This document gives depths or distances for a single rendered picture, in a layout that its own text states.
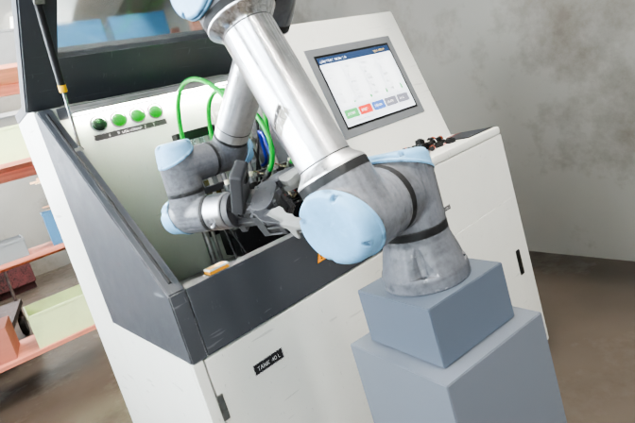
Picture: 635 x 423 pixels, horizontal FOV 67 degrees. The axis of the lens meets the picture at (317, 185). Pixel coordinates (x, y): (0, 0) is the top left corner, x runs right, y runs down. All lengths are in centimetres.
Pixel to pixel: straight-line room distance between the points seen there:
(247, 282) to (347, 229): 53
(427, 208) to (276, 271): 51
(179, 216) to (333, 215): 43
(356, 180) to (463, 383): 34
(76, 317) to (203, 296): 269
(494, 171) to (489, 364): 118
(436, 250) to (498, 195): 115
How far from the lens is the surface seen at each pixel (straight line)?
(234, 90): 96
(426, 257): 79
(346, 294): 133
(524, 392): 91
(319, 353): 129
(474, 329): 83
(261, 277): 116
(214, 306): 111
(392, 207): 68
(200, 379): 113
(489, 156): 189
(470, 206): 177
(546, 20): 291
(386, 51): 203
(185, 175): 98
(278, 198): 90
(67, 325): 375
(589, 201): 303
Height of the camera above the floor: 122
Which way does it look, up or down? 8 degrees down
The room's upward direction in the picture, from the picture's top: 17 degrees counter-clockwise
